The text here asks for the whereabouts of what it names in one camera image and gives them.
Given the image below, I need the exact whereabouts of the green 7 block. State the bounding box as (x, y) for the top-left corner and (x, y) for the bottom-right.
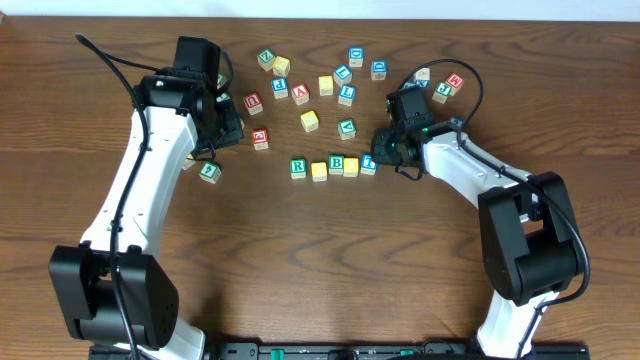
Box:
(217, 93), (231, 102)

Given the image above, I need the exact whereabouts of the green Z block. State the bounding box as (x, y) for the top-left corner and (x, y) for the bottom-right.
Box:
(257, 48), (276, 72)

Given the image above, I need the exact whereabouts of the yellow Q block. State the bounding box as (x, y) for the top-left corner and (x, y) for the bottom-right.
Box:
(300, 110), (319, 133)

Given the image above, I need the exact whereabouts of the blue T block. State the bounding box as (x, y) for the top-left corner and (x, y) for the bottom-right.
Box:
(360, 154), (377, 175)

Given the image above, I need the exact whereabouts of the yellow O block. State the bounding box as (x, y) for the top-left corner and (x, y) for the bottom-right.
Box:
(311, 162), (328, 182)
(343, 157), (359, 177)

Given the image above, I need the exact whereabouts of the green R block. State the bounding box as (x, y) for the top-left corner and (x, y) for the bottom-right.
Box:
(290, 158), (307, 179)

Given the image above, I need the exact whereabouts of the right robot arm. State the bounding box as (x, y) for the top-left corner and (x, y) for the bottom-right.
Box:
(371, 87), (590, 359)

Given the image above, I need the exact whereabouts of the green j block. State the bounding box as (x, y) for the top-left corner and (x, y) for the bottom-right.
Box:
(432, 82), (453, 104)
(217, 73), (227, 89)

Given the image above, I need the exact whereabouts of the yellow S block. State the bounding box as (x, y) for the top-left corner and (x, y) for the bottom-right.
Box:
(318, 75), (333, 96)

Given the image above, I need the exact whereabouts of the yellow G block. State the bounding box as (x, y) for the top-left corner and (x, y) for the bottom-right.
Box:
(182, 155), (195, 170)

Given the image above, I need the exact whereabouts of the green J block right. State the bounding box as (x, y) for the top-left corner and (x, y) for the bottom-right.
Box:
(432, 82), (453, 104)

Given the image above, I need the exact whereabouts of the red A block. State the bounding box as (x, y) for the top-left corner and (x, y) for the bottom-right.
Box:
(291, 83), (310, 106)

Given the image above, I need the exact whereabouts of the green B block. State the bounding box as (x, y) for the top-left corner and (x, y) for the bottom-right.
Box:
(328, 154), (345, 176)

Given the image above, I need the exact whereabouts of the green J block left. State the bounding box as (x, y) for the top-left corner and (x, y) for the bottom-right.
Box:
(217, 73), (227, 89)

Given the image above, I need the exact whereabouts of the blue d block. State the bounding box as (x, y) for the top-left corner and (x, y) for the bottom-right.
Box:
(371, 60), (388, 81)
(348, 47), (364, 68)

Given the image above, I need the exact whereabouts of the blue 2 block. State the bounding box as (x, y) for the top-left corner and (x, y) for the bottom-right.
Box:
(449, 117), (464, 128)

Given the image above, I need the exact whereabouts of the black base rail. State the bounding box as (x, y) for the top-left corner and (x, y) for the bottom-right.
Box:
(87, 341), (591, 360)

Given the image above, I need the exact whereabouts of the blue L block upper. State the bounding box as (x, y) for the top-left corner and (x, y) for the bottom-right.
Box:
(333, 64), (353, 87)

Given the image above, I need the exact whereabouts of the blue D block top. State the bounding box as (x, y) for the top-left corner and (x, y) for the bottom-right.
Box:
(348, 47), (364, 68)

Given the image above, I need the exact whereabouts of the red U block left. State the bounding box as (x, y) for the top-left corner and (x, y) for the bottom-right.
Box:
(243, 92), (263, 115)

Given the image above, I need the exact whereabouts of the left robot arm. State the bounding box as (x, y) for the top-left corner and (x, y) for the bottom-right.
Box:
(48, 36), (244, 359)

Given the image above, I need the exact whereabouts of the blue P block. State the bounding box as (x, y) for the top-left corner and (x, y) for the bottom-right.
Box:
(271, 78), (289, 99)

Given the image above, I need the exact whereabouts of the blue l block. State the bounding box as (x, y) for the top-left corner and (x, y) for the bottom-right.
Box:
(338, 84), (356, 106)
(333, 64), (353, 87)

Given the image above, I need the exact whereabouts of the blue L block lower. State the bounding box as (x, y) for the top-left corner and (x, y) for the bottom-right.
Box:
(338, 84), (356, 106)

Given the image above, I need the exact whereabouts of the blue X block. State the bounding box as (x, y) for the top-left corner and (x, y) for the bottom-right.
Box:
(414, 67), (430, 88)

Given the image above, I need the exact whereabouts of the red E block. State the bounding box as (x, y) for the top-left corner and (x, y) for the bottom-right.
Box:
(252, 129), (269, 151)

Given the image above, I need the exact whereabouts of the red M block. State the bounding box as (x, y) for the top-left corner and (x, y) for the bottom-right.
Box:
(445, 73), (464, 96)

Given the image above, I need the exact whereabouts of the blue D block right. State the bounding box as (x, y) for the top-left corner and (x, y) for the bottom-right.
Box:
(371, 60), (388, 81)

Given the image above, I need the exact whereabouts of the yellow block beside Z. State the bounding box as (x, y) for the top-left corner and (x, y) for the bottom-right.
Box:
(272, 56), (291, 78)

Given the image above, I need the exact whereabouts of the green V block right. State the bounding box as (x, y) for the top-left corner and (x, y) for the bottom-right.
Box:
(338, 118), (357, 140)

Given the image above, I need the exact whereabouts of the green 4 block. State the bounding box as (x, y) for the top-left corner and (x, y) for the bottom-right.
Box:
(199, 162), (221, 184)

